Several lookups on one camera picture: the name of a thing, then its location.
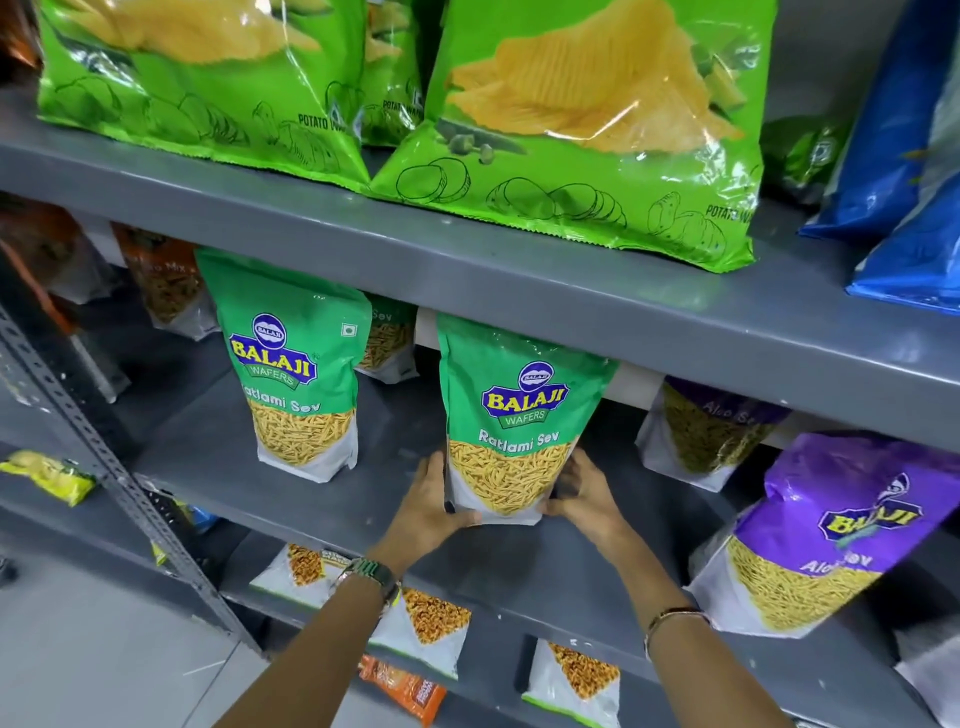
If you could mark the person's left hand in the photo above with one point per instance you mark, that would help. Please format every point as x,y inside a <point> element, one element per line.
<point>420,517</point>

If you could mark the person's right hand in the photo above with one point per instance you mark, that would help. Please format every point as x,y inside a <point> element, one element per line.
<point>596,510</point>

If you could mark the person's right thumb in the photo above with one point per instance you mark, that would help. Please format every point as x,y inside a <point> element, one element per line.
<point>559,508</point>

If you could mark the person's left thumb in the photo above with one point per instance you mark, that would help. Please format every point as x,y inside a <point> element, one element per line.
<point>465,519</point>

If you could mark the green sev snack pouch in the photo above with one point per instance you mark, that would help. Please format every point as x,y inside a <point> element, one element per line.
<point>390,341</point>
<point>517,420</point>
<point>289,360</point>

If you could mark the person's right forearm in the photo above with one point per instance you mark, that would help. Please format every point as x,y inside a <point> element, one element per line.
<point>697,667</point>

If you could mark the person's left forearm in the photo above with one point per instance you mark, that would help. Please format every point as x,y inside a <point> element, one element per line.
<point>315,660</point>

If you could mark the metal wristwatch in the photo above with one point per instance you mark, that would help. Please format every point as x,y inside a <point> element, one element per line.
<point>367,574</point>

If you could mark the white orange snack packet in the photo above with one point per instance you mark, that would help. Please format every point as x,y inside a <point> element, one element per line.
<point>296,574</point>
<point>424,630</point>
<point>574,686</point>

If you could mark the purple sev snack pouch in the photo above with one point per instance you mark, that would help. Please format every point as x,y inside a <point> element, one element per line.
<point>817,540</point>
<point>701,439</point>

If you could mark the grey metal shelf rack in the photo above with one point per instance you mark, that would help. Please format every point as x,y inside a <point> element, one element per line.
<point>615,307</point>

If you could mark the small blue yellow packet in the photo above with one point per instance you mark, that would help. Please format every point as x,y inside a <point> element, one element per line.
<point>187,521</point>

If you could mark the orange mixture snack pouch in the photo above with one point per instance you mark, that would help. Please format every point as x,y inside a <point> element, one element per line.
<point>169,285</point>
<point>45,240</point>

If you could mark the green potato chips bag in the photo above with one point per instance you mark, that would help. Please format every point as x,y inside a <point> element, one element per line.
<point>806,157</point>
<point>390,82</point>
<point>592,127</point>
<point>202,67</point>

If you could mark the yellow snack packet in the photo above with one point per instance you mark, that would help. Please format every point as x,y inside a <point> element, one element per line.
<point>49,476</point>

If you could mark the blue chips bag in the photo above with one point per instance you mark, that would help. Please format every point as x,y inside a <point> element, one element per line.
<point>919,255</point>
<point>877,135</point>

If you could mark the dark orange chips bag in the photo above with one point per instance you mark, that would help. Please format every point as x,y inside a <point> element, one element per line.
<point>15,34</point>

